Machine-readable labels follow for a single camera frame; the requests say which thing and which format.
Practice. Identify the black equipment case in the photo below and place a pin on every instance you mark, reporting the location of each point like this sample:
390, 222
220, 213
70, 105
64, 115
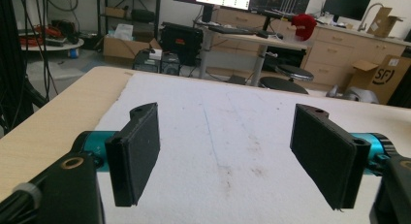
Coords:
181, 41

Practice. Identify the low cardboard box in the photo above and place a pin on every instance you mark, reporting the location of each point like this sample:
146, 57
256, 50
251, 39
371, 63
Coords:
127, 46

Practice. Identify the white plastic device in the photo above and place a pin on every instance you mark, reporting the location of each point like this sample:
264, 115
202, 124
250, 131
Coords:
355, 94

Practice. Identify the black metal shelf rack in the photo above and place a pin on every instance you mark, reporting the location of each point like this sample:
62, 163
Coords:
129, 14

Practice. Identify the round white table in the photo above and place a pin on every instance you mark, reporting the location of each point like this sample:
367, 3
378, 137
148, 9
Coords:
51, 44

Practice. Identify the black computer monitor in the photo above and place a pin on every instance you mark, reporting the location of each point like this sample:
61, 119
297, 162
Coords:
347, 3

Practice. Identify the wooden drawer cabinet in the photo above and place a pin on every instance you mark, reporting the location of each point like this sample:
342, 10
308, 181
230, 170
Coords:
349, 52

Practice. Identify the printed cardboard box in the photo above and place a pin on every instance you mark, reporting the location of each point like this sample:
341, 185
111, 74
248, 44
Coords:
381, 77

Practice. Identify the red cap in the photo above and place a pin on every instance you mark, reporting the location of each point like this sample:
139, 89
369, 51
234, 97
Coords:
303, 25

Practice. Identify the black round stool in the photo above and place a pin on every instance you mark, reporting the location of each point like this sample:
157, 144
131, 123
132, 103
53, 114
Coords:
294, 72
282, 85

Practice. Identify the open cardboard box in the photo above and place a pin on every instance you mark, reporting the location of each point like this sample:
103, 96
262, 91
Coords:
383, 22

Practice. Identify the black keyboard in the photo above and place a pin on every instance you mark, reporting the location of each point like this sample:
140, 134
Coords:
231, 30

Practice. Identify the metal faucet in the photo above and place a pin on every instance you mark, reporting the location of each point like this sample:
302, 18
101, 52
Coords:
370, 15

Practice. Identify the dark computer monitor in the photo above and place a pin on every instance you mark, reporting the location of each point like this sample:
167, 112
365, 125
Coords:
279, 1

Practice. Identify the white foam mat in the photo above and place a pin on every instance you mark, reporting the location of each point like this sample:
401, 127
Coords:
226, 146

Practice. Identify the standing desk with white legs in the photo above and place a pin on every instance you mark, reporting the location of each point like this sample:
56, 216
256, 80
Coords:
258, 39

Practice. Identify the black electronics box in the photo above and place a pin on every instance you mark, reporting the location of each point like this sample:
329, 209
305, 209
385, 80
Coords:
156, 62

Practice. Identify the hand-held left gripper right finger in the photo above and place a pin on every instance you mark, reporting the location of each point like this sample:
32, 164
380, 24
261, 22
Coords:
326, 153

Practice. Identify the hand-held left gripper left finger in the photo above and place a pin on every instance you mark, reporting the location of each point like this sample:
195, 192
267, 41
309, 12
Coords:
135, 159

